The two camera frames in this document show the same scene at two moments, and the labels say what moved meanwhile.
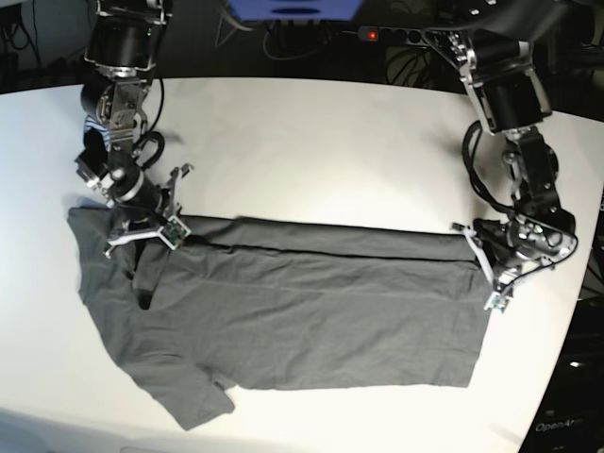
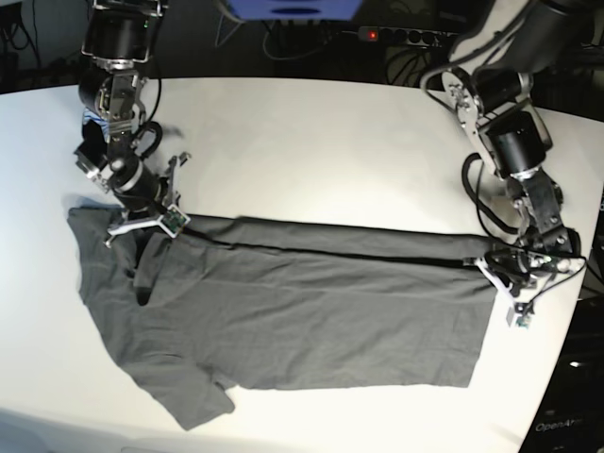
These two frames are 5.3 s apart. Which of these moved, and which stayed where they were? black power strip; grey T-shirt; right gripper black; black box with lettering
Moved: right gripper black
Stayed: black box with lettering; grey T-shirt; black power strip
